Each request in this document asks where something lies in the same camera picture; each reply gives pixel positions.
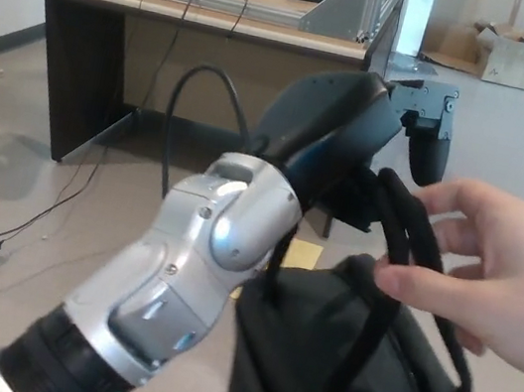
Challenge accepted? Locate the flat cardboard sheet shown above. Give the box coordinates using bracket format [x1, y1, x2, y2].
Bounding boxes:
[417, 46, 487, 78]

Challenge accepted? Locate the long black power cable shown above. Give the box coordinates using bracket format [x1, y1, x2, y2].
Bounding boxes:
[0, 0, 203, 273]

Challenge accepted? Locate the person's bare hand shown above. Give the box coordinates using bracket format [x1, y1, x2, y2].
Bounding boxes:
[360, 166, 524, 382]

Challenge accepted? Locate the yellow paper sheet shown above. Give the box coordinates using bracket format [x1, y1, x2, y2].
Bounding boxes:
[282, 236, 326, 275]

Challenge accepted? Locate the wooden desk with black sides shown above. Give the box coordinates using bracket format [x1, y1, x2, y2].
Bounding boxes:
[10, 0, 410, 246]

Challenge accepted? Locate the black lunchbag with straps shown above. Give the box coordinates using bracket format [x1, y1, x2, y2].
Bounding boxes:
[221, 147, 524, 392]

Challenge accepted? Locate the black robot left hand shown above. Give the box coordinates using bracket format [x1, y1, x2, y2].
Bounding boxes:
[240, 53, 463, 244]

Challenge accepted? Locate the short black cable over desk edge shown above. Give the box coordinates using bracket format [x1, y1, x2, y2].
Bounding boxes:
[225, 0, 249, 44]

